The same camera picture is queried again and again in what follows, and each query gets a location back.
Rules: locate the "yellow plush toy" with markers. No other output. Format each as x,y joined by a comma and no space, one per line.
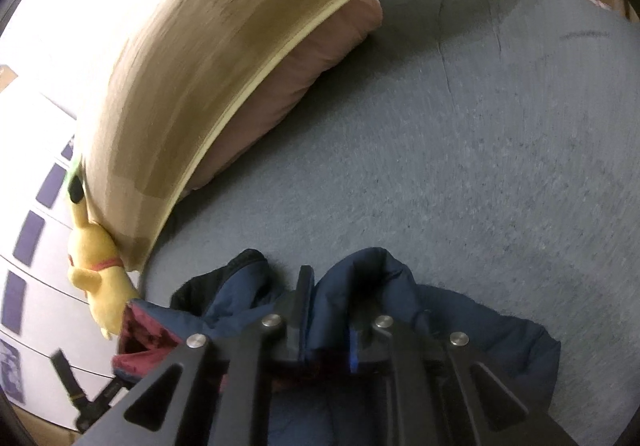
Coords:
100,266

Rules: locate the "green object on headboard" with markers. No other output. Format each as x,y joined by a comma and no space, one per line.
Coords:
74,171

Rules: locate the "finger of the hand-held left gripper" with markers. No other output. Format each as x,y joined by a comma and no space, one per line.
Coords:
67,378
102,401

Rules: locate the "navy blue jacket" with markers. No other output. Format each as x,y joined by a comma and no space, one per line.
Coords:
480,341

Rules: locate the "beige wooden headboard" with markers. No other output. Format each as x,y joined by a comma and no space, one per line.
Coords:
190,76

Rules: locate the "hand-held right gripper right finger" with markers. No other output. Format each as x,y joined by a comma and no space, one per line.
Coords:
370,346

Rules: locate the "pink pillow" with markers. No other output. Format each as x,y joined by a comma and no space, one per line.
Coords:
310,71

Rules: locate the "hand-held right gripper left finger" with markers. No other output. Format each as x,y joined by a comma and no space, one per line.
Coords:
302,306

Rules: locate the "blue-grey bed sheet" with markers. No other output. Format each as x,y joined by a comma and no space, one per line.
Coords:
450,151

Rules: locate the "purple wall poster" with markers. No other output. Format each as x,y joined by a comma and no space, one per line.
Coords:
29,238
14,301
51,186
68,150
10,371

